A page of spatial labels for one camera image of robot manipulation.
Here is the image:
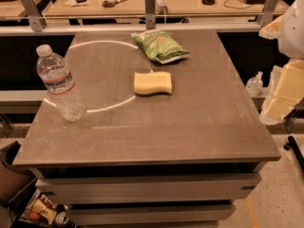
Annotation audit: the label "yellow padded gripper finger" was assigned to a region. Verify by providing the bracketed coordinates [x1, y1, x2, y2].
[259, 59, 304, 125]
[258, 15, 283, 40]

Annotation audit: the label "clear plastic water bottle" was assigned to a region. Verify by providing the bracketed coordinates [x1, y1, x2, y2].
[36, 45, 86, 122]

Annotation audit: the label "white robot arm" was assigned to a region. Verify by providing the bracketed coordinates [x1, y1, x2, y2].
[258, 0, 304, 125]

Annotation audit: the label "green chip bag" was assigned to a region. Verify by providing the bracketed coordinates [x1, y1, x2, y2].
[131, 29, 190, 65]

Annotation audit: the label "yellow sponge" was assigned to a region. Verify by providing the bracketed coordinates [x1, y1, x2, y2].
[134, 71, 172, 95]

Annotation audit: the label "lower cabinet drawer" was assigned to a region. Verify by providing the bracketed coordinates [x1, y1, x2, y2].
[68, 204, 236, 225]

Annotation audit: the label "cabinet drawer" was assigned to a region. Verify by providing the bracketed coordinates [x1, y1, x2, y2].
[68, 204, 236, 225]
[37, 173, 261, 204]

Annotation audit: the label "upper cabinet drawer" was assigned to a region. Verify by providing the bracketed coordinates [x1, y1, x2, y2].
[37, 173, 261, 204]

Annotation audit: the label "snack box on floor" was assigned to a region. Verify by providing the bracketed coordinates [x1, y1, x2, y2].
[30, 194, 58, 224]

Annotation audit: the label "brown bin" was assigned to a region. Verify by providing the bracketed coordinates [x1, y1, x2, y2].
[0, 142, 33, 202]

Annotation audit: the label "right metal bracket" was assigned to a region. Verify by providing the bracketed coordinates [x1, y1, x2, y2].
[257, 0, 279, 27]

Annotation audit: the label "metal bracket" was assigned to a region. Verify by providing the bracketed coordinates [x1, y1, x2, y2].
[21, 0, 46, 31]
[257, 0, 279, 27]
[145, 0, 156, 29]

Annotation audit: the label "black cable on desk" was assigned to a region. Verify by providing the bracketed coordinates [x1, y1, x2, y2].
[222, 0, 255, 10]

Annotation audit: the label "middle metal bracket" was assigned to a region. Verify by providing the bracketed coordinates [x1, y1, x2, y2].
[145, 0, 156, 29]

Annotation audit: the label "black handled scissors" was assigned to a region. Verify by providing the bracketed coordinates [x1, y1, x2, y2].
[102, 0, 128, 8]

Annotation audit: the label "left metal bracket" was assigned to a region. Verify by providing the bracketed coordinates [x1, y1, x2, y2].
[21, 0, 46, 31]

